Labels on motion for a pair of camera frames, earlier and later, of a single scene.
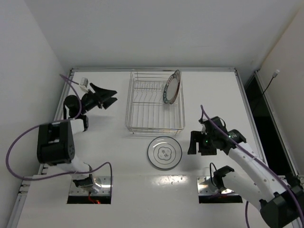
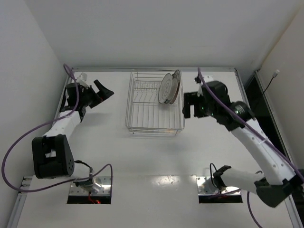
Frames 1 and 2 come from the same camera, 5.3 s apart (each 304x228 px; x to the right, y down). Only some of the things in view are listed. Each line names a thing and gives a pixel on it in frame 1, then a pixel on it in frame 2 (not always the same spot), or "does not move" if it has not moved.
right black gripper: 198,143 → 198,104
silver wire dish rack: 146,112 does not move
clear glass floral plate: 164,152 → 165,88
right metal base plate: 206,186 does not move
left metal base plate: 103,182 does not move
